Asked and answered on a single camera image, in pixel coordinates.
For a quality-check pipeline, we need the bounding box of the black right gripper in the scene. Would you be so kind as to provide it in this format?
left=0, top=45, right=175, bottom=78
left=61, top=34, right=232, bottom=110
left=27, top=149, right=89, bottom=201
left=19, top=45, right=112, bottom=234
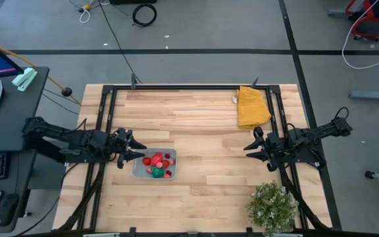
left=243, top=126, right=286, bottom=172

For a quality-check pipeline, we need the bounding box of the long white floor cable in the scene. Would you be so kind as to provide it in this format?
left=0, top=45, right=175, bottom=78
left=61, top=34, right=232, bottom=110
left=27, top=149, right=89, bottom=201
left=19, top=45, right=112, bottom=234
left=341, top=0, right=379, bottom=70

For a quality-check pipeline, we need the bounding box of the long black floor cable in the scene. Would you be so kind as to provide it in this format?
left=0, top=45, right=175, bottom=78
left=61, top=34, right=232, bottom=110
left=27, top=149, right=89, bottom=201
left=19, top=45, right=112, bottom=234
left=97, top=0, right=143, bottom=85

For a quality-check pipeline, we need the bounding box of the small green potted plant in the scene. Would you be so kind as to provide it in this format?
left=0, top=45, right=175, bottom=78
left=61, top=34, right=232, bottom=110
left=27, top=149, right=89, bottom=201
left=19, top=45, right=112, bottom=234
left=245, top=180, right=299, bottom=236

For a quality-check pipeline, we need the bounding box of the coiled black cable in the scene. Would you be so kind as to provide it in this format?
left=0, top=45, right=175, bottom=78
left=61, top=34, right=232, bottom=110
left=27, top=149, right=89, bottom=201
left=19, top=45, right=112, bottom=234
left=132, top=3, right=158, bottom=28

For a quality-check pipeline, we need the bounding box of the short white cable loop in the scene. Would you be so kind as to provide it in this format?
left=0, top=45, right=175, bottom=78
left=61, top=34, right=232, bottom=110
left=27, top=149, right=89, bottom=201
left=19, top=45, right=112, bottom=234
left=78, top=8, right=92, bottom=25

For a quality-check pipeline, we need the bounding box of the mint green stapler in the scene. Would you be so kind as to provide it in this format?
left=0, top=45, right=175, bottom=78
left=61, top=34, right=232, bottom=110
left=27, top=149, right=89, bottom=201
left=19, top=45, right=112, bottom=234
left=11, top=67, right=38, bottom=93

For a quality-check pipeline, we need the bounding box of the folded yellow cloth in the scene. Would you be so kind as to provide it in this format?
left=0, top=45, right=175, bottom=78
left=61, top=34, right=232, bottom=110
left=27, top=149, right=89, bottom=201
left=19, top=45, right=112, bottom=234
left=236, top=86, right=272, bottom=129

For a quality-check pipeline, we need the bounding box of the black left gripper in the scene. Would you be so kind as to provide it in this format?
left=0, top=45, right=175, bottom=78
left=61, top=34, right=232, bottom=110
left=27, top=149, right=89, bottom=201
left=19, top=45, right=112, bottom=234
left=111, top=128, right=148, bottom=170

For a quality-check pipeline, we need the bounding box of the black side desk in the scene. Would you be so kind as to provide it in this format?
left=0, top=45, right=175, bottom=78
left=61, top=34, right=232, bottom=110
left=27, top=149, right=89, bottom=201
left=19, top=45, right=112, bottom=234
left=0, top=66, right=51, bottom=235

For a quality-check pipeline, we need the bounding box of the grey plastic tupperware container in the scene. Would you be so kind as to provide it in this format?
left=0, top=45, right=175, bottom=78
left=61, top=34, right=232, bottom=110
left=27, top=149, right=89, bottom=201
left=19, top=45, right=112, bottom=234
left=132, top=147, right=178, bottom=180

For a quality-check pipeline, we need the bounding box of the black metal table frame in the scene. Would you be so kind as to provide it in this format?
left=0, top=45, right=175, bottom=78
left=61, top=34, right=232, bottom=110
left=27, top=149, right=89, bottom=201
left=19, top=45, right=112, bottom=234
left=53, top=84, right=334, bottom=233

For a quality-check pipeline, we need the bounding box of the yellow cable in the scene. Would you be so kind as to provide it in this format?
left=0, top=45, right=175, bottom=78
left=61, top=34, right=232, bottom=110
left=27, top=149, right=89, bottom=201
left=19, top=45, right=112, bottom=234
left=0, top=45, right=82, bottom=107

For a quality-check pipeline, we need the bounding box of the grey chair base leg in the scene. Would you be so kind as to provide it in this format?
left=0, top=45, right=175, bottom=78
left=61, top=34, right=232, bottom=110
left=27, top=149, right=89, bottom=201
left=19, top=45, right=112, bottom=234
left=347, top=85, right=379, bottom=103

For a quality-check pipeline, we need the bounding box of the black computer mouse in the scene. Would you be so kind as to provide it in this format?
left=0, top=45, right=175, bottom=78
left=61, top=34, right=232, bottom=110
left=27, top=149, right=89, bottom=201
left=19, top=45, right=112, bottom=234
left=0, top=192, right=20, bottom=228

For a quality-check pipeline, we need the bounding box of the long red toy pepper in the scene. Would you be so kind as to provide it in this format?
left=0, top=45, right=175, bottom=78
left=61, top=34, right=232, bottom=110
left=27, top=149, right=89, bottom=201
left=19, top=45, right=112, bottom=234
left=150, top=151, right=164, bottom=167

